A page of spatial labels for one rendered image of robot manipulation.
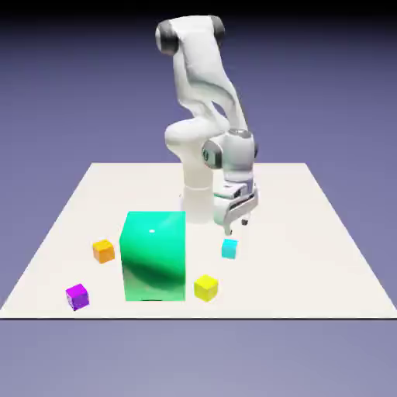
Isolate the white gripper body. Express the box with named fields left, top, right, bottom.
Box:
left=212, top=185, right=260, bottom=227

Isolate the small cyan cube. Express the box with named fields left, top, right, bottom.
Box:
left=221, top=238, right=239, bottom=260

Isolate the small yellow cube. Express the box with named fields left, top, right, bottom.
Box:
left=193, top=274, right=219, bottom=302

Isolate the small orange cube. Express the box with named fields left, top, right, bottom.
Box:
left=91, top=239, right=116, bottom=265

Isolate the small purple cube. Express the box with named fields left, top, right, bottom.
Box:
left=65, top=283, right=91, bottom=312

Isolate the large green box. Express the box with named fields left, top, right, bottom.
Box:
left=119, top=210, right=187, bottom=302

